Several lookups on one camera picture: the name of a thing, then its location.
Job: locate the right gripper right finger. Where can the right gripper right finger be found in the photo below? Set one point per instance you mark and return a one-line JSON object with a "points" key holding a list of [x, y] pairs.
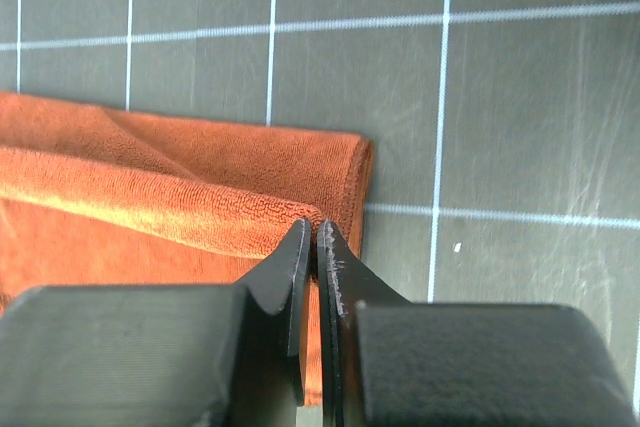
{"points": [[388, 361]]}

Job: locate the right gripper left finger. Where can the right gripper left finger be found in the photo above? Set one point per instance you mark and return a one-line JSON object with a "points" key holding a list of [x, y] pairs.
{"points": [[162, 355]]}

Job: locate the brown towel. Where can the brown towel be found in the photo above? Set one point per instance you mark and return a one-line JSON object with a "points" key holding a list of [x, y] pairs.
{"points": [[93, 195]]}

